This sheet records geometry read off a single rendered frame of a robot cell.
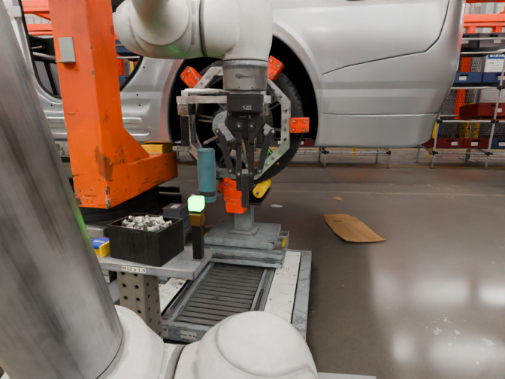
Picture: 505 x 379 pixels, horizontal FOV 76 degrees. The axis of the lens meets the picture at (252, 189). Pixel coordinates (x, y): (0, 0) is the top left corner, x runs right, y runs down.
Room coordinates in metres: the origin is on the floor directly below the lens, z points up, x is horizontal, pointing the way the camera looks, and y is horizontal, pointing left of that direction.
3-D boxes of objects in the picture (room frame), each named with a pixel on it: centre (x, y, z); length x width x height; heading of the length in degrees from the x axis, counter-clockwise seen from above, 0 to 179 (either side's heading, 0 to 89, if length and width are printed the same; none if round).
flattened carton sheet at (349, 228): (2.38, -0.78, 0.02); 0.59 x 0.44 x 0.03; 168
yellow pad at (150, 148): (1.88, 0.55, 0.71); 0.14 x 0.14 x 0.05; 78
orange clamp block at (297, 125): (1.58, -0.23, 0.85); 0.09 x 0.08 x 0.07; 78
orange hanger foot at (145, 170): (1.71, 0.59, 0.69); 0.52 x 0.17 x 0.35; 168
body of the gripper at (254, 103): (0.68, 0.02, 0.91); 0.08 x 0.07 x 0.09; 92
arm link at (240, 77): (0.68, 0.01, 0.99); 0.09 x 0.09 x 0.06
